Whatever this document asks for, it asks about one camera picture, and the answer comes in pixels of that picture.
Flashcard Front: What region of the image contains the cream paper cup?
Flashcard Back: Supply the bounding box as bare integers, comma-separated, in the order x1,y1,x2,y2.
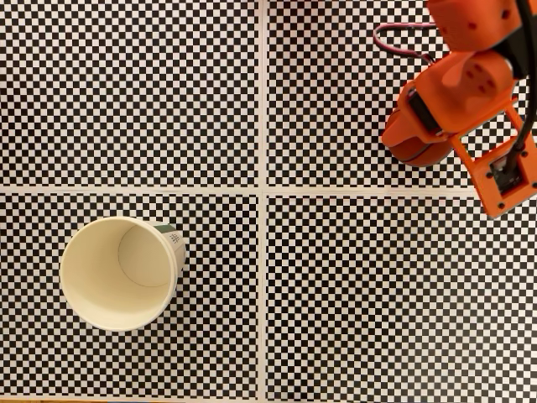
59,216,187,332

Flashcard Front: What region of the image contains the black white checkerboard paper sheet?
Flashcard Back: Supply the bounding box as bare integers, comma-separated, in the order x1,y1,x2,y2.
0,188,264,400
0,0,264,192
260,191,537,403
262,0,537,194

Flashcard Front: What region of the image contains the small orange basketball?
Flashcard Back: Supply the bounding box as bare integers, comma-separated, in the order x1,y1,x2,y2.
388,136,454,169

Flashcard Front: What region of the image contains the red white black servo cable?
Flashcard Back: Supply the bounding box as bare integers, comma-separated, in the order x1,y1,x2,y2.
373,22,440,66

